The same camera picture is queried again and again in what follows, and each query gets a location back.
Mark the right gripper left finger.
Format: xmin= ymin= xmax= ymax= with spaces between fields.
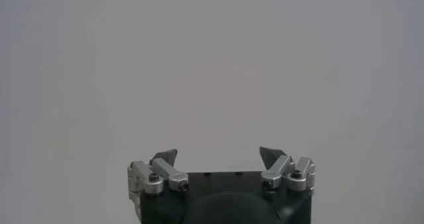
xmin=127 ymin=148 xmax=191 ymax=196

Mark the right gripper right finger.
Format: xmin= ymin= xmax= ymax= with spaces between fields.
xmin=259 ymin=146 xmax=316 ymax=193

